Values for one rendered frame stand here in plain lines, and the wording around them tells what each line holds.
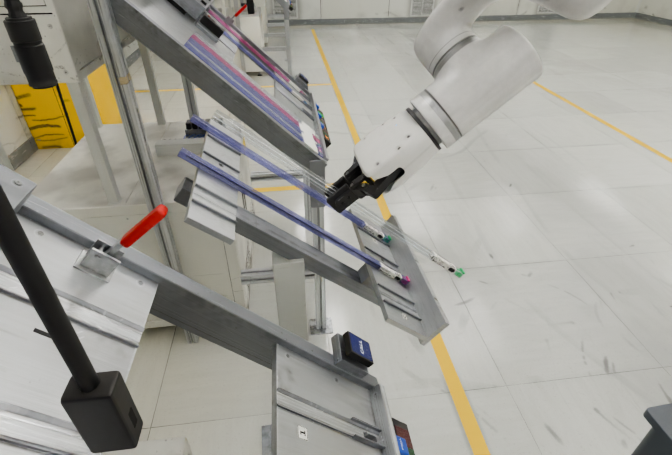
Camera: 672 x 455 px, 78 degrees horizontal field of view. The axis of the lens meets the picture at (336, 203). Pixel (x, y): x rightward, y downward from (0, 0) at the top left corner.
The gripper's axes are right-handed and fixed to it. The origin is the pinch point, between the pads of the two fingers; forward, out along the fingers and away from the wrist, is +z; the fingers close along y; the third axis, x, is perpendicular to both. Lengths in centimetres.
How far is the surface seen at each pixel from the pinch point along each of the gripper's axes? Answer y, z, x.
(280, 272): -7.9, 21.4, 9.8
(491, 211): -127, -21, 147
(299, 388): 19.3, 17.8, 7.6
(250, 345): 13.6, 20.7, 1.6
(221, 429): -25, 90, 55
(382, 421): 20.0, 15.1, 22.6
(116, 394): 39.7, 3.4, -22.9
